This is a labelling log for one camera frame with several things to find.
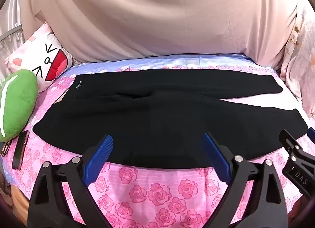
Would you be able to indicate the sheer white curtain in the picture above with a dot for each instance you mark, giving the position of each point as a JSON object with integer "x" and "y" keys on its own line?
{"x": 11, "y": 21}

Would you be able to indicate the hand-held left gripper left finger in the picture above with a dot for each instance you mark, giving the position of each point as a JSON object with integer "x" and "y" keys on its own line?
{"x": 98, "y": 159}

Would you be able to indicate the pink rose print bed sheet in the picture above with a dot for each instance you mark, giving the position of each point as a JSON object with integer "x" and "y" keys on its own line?
{"x": 152, "y": 193}

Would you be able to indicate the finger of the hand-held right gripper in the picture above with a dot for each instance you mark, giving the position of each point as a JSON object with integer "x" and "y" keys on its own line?
{"x": 312, "y": 135}
{"x": 295, "y": 166}

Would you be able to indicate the pale floral cloth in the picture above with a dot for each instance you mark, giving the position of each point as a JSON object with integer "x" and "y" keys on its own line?
{"x": 302, "y": 58}

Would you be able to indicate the black smartphone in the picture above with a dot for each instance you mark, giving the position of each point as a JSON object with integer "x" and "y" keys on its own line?
{"x": 19, "y": 151}

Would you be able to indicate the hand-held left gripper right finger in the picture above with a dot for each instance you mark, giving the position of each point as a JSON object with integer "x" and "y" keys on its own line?
{"x": 216, "y": 159}

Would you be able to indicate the green plush toy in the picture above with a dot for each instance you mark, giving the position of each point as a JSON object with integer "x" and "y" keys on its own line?
{"x": 17, "y": 100}

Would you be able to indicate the eyeglasses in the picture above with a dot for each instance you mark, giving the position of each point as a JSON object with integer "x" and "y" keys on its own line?
{"x": 5, "y": 149}

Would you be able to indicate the cat face pillow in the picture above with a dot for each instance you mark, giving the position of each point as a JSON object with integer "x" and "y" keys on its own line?
{"x": 49, "y": 55}

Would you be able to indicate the beige draped cloth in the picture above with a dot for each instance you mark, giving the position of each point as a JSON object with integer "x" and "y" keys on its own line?
{"x": 160, "y": 21}

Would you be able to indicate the black pants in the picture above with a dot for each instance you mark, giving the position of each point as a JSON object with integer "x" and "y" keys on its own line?
{"x": 160, "y": 119}

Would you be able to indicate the orange patterned cloth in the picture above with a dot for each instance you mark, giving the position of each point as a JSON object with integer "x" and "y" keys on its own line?
{"x": 21, "y": 202}

